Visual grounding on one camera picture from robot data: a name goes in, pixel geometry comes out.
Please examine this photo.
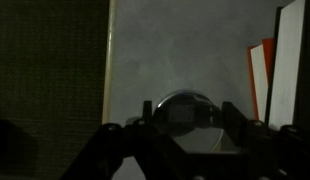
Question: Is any black book yellow spine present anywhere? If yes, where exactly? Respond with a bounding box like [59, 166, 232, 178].
[264, 0, 310, 133]

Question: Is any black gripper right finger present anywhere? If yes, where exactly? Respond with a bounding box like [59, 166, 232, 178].
[221, 101, 248, 148]

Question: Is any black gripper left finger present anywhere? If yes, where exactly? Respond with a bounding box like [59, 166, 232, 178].
[142, 100, 154, 123]

